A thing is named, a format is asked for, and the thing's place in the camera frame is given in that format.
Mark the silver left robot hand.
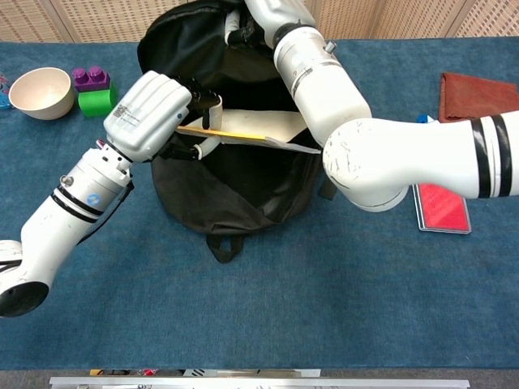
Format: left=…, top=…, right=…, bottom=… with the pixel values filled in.
left=102, top=70, right=224, bottom=163

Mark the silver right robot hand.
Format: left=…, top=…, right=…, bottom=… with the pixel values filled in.
left=224, top=10, right=268, bottom=49

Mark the white book with yellow band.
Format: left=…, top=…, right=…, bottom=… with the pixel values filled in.
left=176, top=108, right=324, bottom=156

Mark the black fabric backpack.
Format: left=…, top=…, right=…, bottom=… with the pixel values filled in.
left=136, top=0, right=337, bottom=264

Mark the green toy block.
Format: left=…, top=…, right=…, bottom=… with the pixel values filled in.
left=77, top=80, right=119, bottom=118

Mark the purple toy building block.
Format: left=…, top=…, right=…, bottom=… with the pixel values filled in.
left=71, top=65, right=112, bottom=93

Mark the cream round bowl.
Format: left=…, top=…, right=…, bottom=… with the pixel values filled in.
left=7, top=66, right=77, bottom=121

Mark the small blue toy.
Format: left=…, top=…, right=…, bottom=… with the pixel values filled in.
left=0, top=74, right=13, bottom=110

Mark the blue felt table cover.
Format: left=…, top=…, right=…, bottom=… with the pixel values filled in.
left=0, top=36, right=519, bottom=372

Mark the brown folded cloth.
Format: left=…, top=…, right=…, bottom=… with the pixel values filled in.
left=439, top=71, right=519, bottom=124

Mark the clear case with red insert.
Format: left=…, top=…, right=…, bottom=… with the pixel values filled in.
left=411, top=182, right=473, bottom=235

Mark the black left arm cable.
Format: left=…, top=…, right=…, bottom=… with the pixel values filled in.
left=76, top=180, right=135, bottom=246

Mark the aluminium profile rail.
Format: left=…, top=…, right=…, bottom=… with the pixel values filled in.
left=49, top=375, right=471, bottom=389

